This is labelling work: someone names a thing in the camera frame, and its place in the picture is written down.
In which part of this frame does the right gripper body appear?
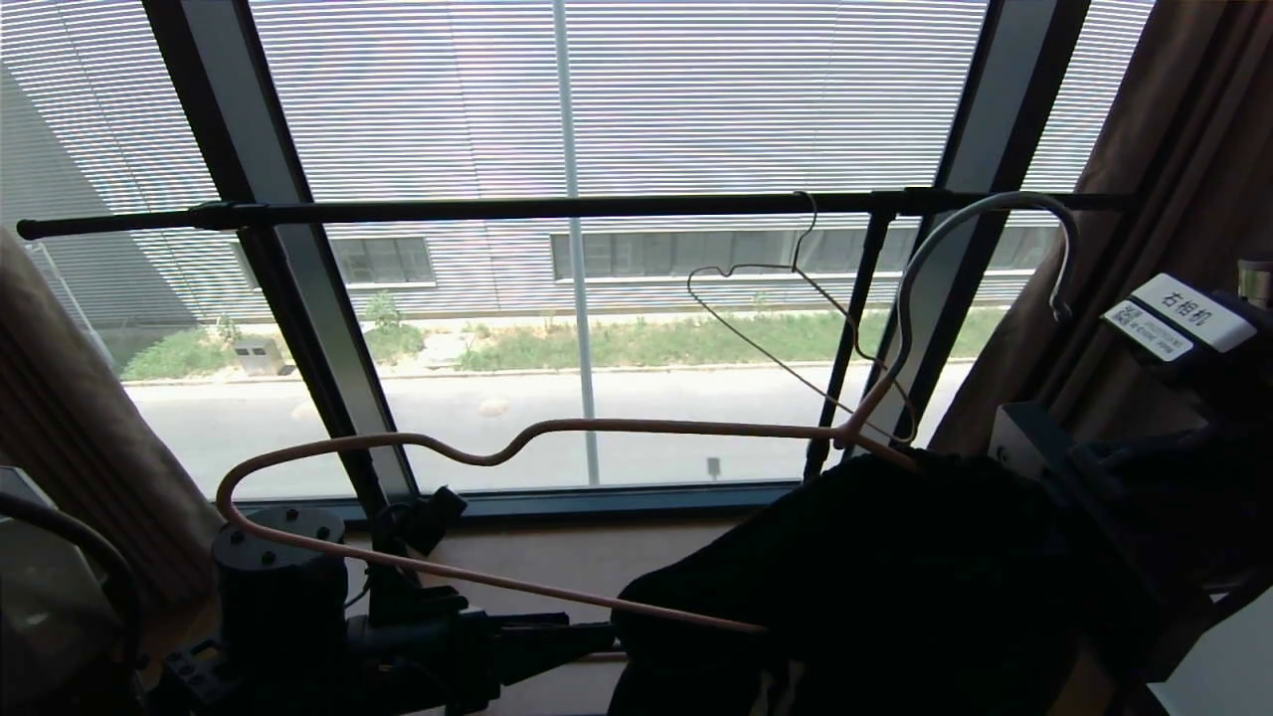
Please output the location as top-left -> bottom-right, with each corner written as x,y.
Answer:
988,401 -> 1234,578

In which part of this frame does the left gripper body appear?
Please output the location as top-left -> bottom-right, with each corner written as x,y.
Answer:
348,609 -> 503,713

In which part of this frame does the black garment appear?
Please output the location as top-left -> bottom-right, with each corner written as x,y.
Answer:
609,447 -> 1145,716

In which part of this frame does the pink clothes hanger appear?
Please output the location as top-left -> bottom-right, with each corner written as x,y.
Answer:
216,191 -> 1082,637
686,191 -> 918,446

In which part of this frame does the black clothes rack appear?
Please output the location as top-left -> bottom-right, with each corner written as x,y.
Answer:
15,187 -> 1135,518

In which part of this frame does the brown curtain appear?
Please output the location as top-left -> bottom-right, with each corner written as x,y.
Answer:
930,0 -> 1273,458
0,224 -> 225,608

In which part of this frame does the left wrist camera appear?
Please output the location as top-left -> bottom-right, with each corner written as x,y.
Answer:
368,485 -> 468,623

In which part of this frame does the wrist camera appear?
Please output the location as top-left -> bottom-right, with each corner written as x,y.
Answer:
368,485 -> 468,623
1102,257 -> 1273,399

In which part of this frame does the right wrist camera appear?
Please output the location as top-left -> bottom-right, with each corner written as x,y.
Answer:
1102,257 -> 1273,399

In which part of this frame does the black cable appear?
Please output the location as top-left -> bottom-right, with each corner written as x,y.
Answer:
0,490 -> 142,697

